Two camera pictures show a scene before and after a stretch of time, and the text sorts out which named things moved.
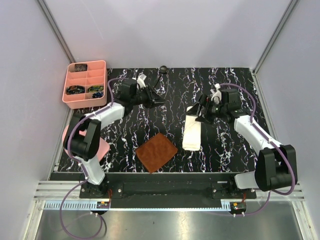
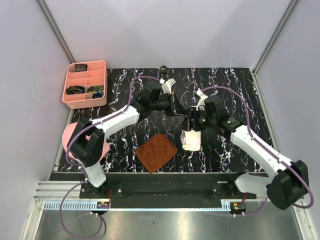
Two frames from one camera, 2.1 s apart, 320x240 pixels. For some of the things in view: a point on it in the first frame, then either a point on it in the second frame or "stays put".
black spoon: [163, 70] stays put
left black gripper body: [144, 97] → [163, 103]
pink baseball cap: [104, 147] stays put
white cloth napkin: [192, 133] stays put
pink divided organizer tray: [85, 84] stays put
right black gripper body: [213, 110] → [201, 119]
